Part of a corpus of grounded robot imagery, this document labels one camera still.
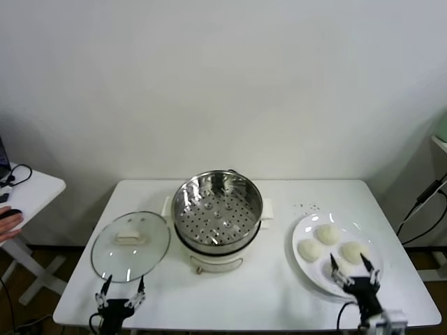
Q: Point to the white electric cooker base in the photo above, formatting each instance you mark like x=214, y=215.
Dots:
x=216, y=263

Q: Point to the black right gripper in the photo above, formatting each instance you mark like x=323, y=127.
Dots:
x=361, y=289

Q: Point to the white small table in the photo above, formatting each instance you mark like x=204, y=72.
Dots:
x=35, y=192

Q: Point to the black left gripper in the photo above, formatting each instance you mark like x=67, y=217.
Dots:
x=113, y=308

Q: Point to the bare human hand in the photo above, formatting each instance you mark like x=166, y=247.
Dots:
x=8, y=227

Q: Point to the white shelf board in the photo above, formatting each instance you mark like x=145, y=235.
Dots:
x=440, y=143

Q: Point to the pale green container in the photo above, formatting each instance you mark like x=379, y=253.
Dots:
x=443, y=125

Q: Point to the small white adapter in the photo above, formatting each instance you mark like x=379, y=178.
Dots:
x=3, y=190

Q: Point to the dark laptop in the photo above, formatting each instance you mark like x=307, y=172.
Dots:
x=3, y=157

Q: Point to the black computer mouse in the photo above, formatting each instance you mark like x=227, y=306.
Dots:
x=14, y=212

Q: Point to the white steamed baozi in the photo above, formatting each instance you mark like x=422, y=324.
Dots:
x=353, y=252
x=309, y=249
x=327, y=234
x=345, y=269

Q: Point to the perforated steel steamer basket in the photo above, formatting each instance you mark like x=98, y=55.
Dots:
x=244, y=195

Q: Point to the white round plate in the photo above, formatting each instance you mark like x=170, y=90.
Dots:
x=307, y=223

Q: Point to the white metal floor frame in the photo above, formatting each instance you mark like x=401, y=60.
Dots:
x=433, y=275

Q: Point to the small black device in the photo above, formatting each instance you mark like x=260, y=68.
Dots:
x=3, y=198

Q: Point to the brown crumb specks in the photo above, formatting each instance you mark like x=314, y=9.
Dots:
x=316, y=207

